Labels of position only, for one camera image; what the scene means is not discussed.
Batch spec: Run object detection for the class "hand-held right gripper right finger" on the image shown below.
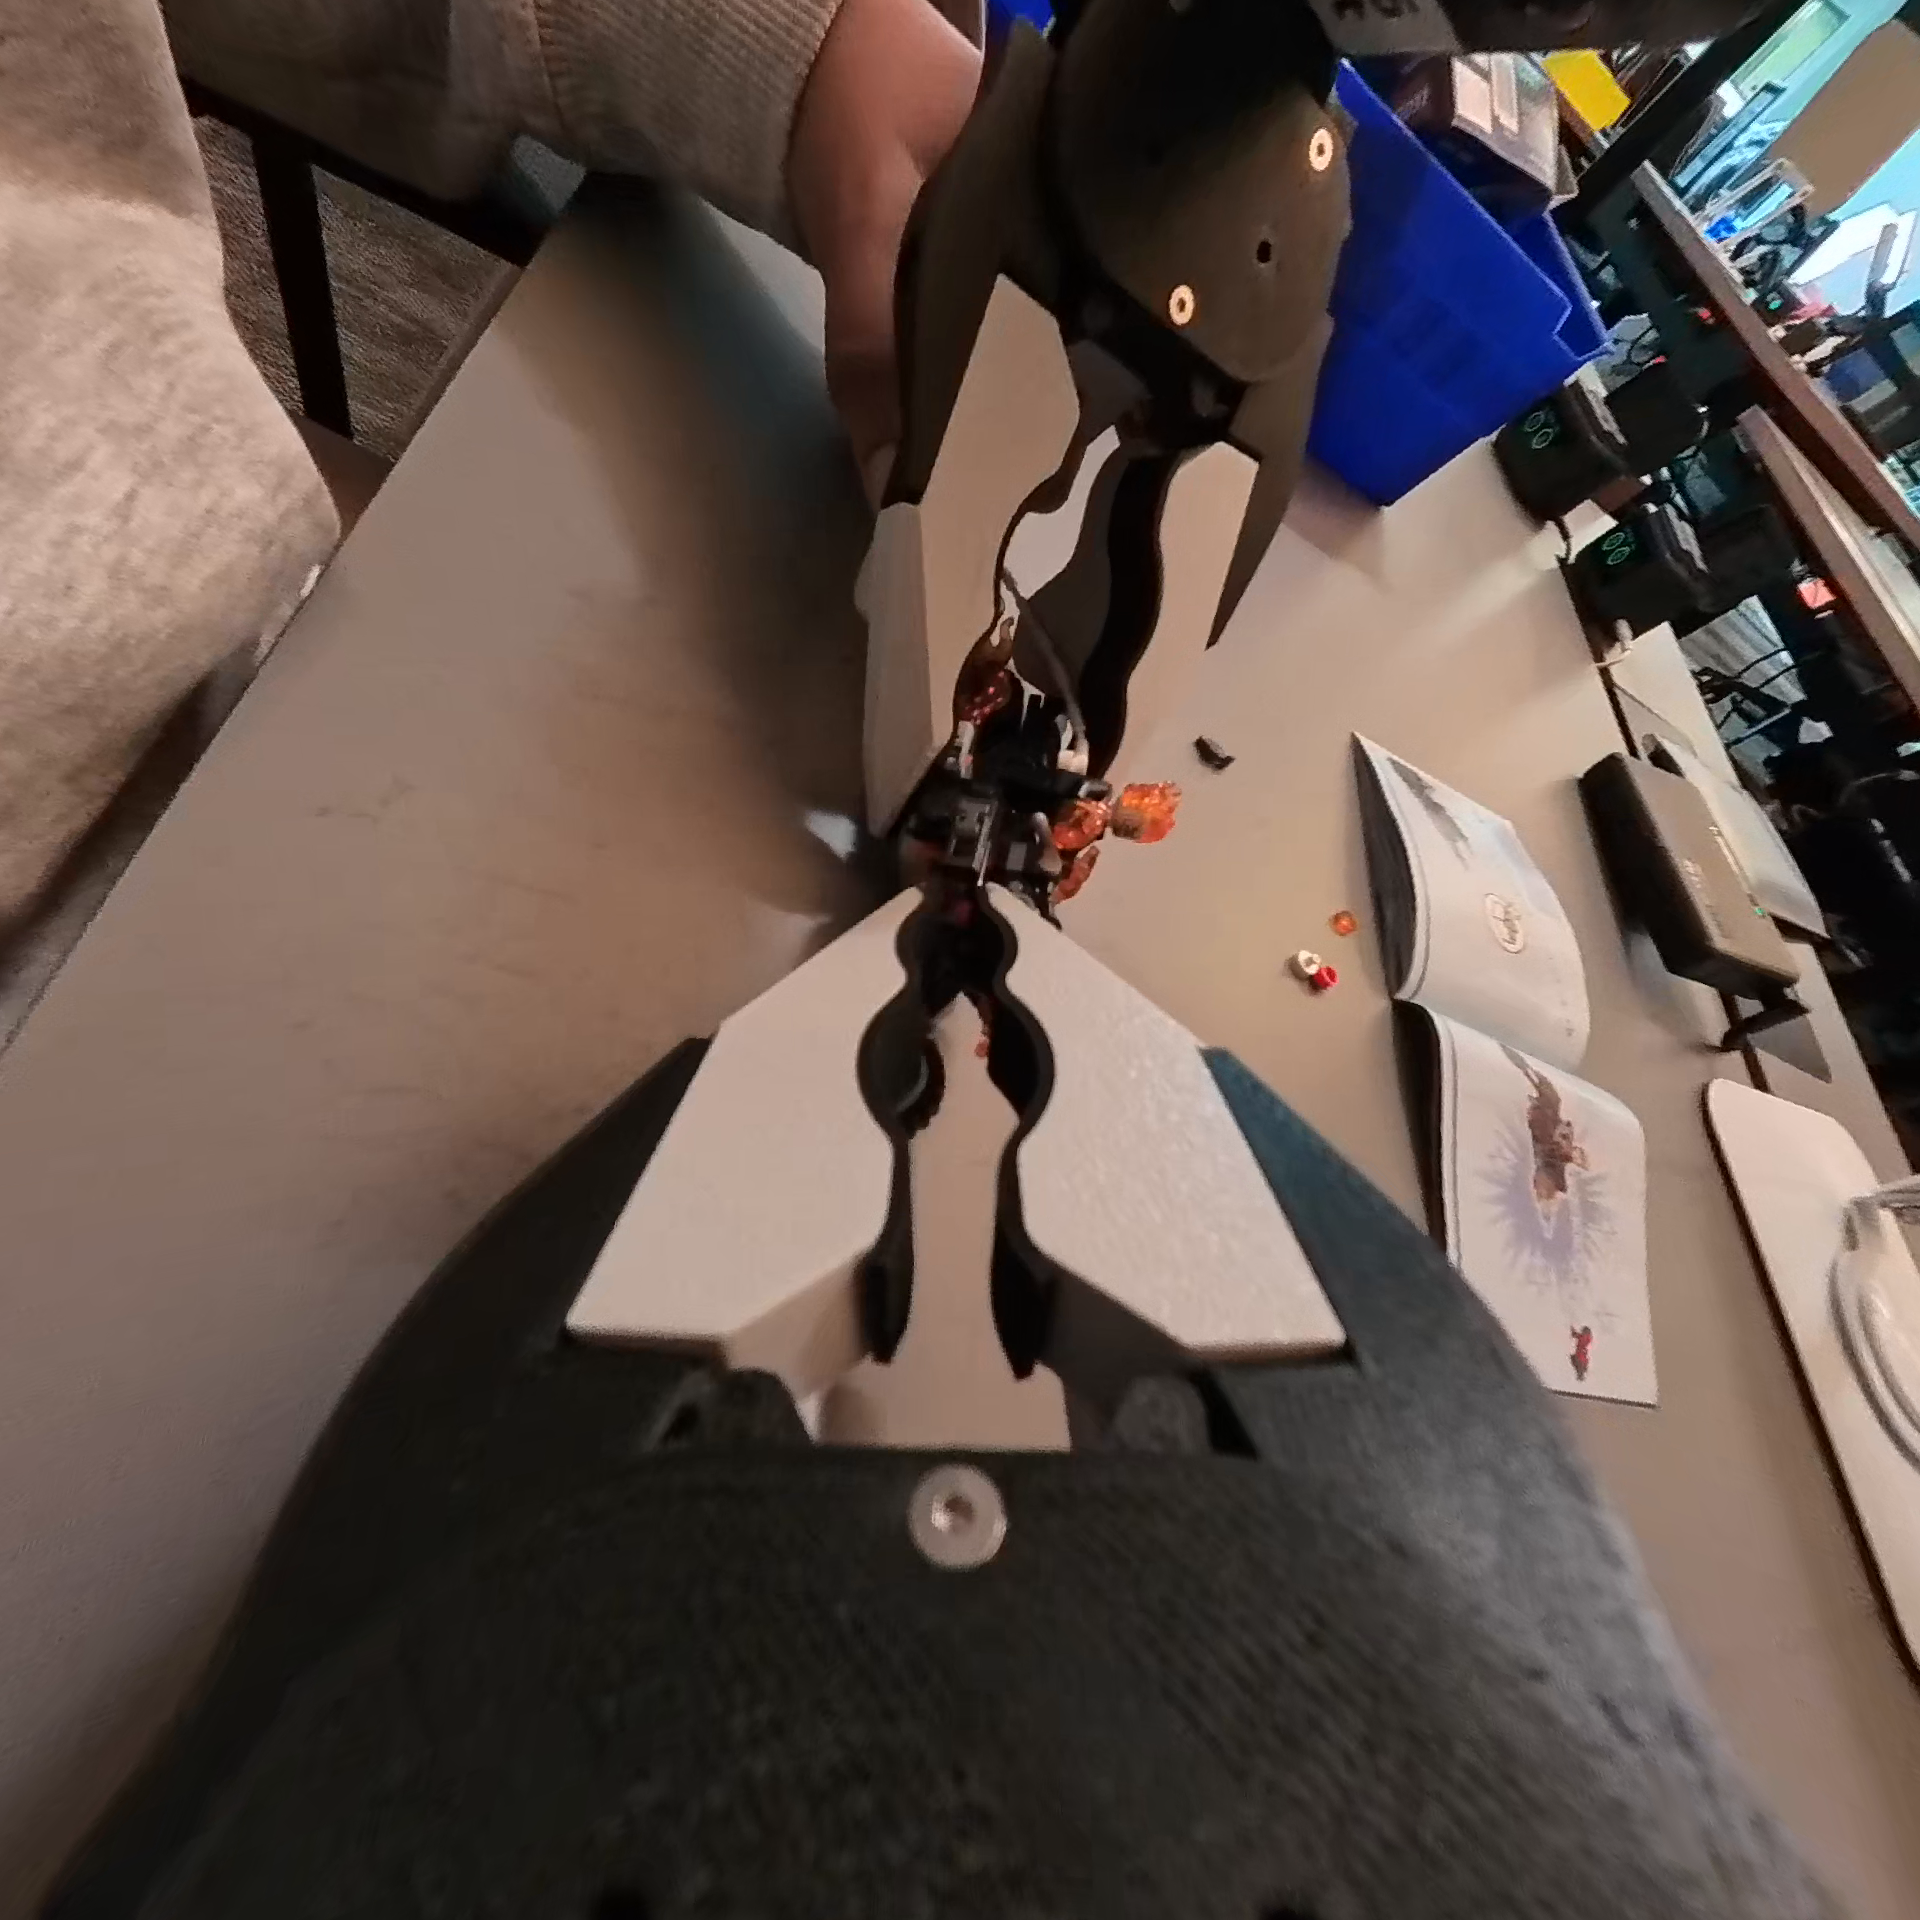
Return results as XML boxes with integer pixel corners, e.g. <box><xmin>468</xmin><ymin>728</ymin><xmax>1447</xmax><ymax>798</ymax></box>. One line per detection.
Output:
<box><xmin>968</xmin><ymin>885</ymin><xmax>1350</xmax><ymax>1417</ymax></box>

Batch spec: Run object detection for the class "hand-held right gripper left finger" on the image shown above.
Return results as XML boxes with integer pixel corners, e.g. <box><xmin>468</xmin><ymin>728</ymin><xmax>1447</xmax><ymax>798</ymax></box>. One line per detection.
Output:
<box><xmin>566</xmin><ymin>885</ymin><xmax>962</xmax><ymax>1408</ymax></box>

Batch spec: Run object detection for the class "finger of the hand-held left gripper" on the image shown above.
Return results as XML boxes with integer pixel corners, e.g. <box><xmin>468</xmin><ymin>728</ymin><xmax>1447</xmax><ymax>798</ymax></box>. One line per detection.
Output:
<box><xmin>1033</xmin><ymin>441</ymin><xmax>1263</xmax><ymax>753</ymax></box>
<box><xmin>857</xmin><ymin>277</ymin><xmax>1114</xmax><ymax>837</ymax></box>

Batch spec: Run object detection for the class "lego motorcycle model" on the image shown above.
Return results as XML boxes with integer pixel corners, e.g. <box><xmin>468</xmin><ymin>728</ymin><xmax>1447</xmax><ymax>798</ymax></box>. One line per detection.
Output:
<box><xmin>884</xmin><ymin>575</ymin><xmax>1190</xmax><ymax>1142</ymax></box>

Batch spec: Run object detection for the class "person's left forearm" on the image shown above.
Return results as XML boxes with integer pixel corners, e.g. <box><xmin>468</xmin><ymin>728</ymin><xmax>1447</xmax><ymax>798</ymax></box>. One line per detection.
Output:
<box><xmin>162</xmin><ymin>0</ymin><xmax>995</xmax><ymax>250</ymax></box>

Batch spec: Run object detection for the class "lego instruction booklet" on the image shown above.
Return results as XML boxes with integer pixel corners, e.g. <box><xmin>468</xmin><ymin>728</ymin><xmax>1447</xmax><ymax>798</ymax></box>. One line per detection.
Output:
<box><xmin>1350</xmin><ymin>729</ymin><xmax>1660</xmax><ymax>1408</ymax></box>

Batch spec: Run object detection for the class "person's left hand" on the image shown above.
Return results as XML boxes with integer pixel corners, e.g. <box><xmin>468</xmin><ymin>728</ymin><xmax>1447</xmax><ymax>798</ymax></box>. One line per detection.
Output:
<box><xmin>790</xmin><ymin>46</ymin><xmax>986</xmax><ymax>480</ymax></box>

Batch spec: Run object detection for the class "blue plastic bin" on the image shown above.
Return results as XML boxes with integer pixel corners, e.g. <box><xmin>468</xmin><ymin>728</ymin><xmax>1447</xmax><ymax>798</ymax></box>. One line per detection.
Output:
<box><xmin>1305</xmin><ymin>57</ymin><xmax>1616</xmax><ymax>509</ymax></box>

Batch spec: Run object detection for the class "black charger green display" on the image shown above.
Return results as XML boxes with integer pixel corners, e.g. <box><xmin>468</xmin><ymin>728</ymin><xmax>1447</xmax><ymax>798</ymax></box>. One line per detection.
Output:
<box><xmin>1560</xmin><ymin>501</ymin><xmax>1727</xmax><ymax>630</ymax></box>
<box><xmin>1492</xmin><ymin>381</ymin><xmax>1627</xmax><ymax>518</ymax></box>

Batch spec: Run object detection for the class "black box device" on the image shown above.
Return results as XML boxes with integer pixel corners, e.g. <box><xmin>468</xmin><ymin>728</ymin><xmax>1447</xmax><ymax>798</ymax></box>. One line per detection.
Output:
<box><xmin>1578</xmin><ymin>751</ymin><xmax>1803</xmax><ymax>996</ymax></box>

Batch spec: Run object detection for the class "silver flat device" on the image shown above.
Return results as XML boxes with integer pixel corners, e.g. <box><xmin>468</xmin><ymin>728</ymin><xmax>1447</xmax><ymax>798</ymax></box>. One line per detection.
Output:
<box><xmin>1642</xmin><ymin>729</ymin><xmax>1833</xmax><ymax>942</ymax></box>

